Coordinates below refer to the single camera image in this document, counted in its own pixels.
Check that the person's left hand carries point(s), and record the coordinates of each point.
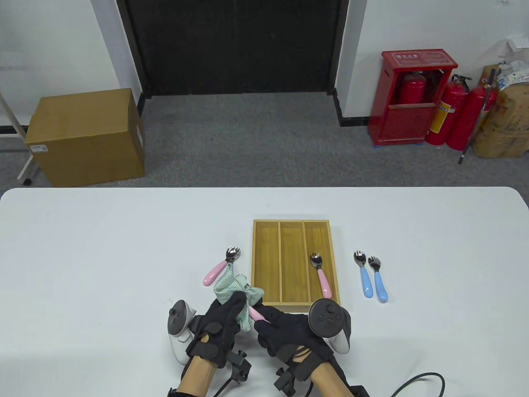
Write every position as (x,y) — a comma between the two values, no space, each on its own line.
(219,326)

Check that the person's right hand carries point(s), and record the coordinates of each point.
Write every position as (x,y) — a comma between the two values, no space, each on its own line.
(285,335)

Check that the green fish scale cleaning cloth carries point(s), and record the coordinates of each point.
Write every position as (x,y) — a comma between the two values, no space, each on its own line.
(231,289)

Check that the black white handheld controller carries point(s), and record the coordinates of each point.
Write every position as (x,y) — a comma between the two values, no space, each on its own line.
(326,316)
(177,318)

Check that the person's left forearm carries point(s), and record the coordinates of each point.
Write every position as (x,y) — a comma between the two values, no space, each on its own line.
(198,378)

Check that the wooden three-compartment tray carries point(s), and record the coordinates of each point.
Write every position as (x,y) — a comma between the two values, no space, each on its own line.
(291,264)

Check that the brown cardboard box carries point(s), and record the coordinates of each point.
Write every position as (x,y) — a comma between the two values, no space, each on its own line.
(82,136)

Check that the red fire extinguisher cabinet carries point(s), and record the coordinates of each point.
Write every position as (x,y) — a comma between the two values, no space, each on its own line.
(403,124)

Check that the white stand with caster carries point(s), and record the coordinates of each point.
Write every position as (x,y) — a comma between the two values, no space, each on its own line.
(25,165)

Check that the thin black stick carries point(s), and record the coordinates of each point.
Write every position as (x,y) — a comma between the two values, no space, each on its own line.
(463,153)

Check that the red extinguisher yellow label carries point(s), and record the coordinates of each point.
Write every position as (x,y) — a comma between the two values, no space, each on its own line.
(444,120)

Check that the red extinguisher inside cabinet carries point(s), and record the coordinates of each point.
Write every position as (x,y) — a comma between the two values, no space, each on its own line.
(412,89)

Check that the plain red fire extinguisher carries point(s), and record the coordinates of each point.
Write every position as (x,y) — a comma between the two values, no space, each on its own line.
(465,120)

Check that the black double door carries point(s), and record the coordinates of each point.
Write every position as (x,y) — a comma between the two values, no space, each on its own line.
(235,45)

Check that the worn brown carton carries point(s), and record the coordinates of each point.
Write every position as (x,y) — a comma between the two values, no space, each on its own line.
(504,128)

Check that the white plastic bags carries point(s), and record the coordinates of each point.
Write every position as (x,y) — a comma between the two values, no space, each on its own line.
(514,70)

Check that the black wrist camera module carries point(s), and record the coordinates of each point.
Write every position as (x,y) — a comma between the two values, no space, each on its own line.
(287,380)
(239,368)

